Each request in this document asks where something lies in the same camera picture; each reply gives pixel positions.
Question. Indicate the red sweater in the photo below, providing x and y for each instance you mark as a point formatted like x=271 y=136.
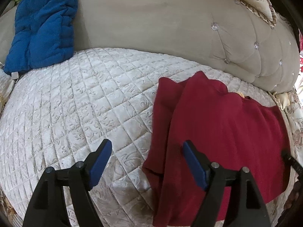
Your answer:
x=213 y=123

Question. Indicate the cream gold patterned pillow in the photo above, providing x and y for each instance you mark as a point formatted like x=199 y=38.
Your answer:
x=5 y=87

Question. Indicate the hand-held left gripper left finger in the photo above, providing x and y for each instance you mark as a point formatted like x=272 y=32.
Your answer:
x=100 y=162

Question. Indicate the white quilted sofa cover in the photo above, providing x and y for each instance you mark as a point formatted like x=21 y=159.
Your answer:
x=78 y=108

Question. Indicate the blue plush blanket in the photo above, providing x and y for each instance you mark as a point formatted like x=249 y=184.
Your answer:
x=42 y=33

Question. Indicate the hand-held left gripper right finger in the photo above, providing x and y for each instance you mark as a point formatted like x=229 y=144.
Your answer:
x=195 y=165

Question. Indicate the beige tufted sofa backrest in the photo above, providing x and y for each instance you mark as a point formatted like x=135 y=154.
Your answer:
x=153 y=26

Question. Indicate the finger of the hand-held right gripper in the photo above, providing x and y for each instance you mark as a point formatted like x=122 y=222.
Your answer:
x=291 y=161

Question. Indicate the floral printed cloth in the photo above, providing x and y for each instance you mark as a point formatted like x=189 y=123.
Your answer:
x=296 y=118

